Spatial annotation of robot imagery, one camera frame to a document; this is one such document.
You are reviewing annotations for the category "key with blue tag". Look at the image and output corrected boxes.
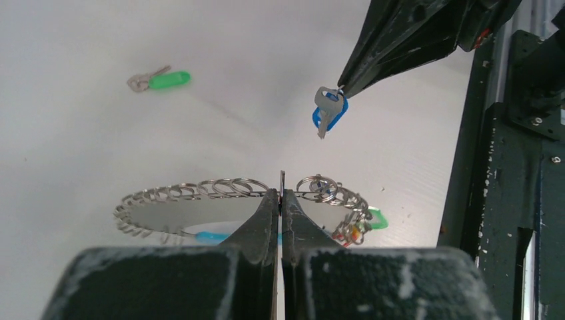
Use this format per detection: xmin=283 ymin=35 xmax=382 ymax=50
xmin=312 ymin=87 xmax=348 ymax=139

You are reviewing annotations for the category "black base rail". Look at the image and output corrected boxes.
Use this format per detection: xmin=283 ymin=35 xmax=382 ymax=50
xmin=438 ymin=1 xmax=564 ymax=319

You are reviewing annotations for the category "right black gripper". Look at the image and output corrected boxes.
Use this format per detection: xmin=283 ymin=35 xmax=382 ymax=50
xmin=338 ymin=0 xmax=522 ymax=98

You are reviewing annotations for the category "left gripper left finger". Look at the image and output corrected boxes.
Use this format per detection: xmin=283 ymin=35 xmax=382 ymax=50
xmin=42 ymin=189 xmax=279 ymax=319

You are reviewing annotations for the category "key with green tag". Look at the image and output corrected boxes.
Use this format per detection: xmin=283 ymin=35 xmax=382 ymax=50
xmin=127 ymin=65 xmax=191 ymax=93

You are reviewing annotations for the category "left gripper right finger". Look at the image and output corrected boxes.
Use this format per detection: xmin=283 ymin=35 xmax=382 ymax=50
xmin=281 ymin=190 xmax=498 ymax=319

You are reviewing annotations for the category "green tagged key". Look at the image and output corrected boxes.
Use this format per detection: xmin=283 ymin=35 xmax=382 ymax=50
xmin=368 ymin=207 xmax=388 ymax=230

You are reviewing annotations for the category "metal key organiser with rings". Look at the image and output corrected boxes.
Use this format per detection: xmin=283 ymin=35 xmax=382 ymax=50
xmin=113 ymin=174 xmax=374 ymax=247

